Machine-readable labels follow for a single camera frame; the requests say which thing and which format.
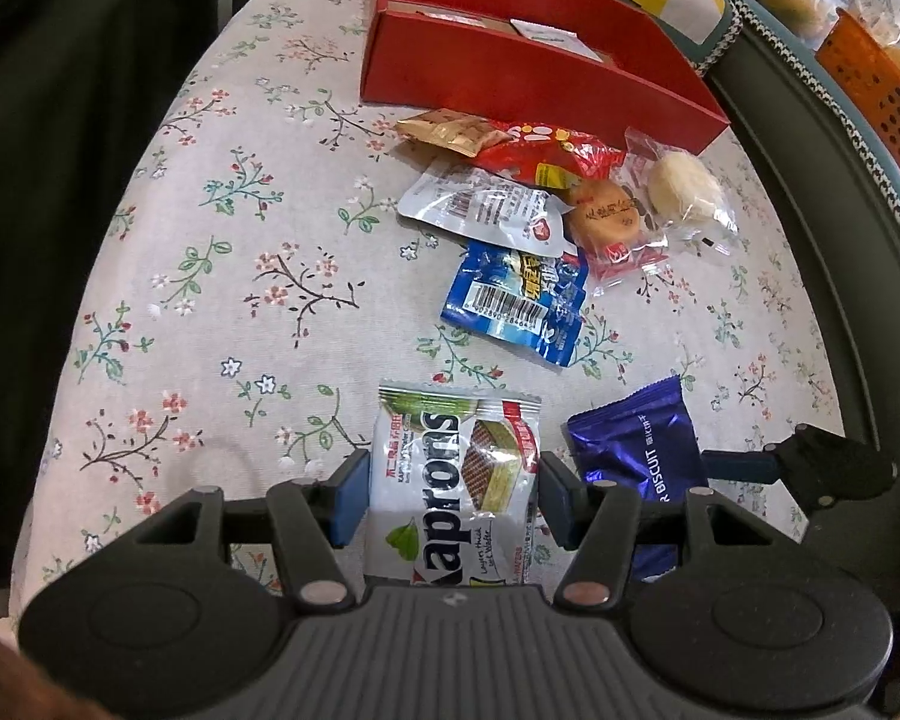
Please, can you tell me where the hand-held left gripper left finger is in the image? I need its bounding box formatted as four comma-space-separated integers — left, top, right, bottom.
124, 448, 373, 612

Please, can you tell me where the floral tablecloth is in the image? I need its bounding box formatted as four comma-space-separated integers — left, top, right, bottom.
7, 0, 848, 616

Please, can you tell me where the orange plastic basket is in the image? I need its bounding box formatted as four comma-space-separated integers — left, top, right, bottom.
817, 7, 900, 188

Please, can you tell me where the white pastry clear packet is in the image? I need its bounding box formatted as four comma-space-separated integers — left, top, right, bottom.
625, 126, 740, 256

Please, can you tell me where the brown pastry clear packet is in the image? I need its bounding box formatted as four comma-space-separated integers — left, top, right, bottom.
562, 176, 672, 287

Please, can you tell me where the tan cracker packet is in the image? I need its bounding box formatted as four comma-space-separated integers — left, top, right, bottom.
396, 109, 509, 158

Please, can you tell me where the green white wafer packet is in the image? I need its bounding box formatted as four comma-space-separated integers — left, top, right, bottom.
366, 384, 542, 587

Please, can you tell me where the black glossy panel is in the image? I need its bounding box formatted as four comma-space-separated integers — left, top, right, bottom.
0, 0, 237, 593

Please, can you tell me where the purple wafer biscuit packet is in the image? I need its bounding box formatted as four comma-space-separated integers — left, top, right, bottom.
564, 375, 710, 584

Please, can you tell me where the red snack packet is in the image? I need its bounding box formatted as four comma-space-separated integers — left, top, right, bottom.
471, 120, 627, 190

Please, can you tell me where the blue candy packet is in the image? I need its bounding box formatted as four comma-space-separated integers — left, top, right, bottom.
440, 241, 592, 368

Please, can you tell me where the teal houndstooth-edged sofa cover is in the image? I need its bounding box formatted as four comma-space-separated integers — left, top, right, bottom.
727, 0, 900, 286

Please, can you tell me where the red cardboard box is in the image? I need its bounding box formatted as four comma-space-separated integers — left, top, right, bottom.
360, 0, 730, 155

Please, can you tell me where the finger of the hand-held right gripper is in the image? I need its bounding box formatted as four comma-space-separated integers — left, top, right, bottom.
701, 424, 900, 512

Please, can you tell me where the white silver pouch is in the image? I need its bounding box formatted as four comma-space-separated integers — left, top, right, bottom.
397, 156, 577, 254

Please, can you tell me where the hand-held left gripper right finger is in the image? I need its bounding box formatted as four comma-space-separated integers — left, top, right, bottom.
540, 451, 781, 610

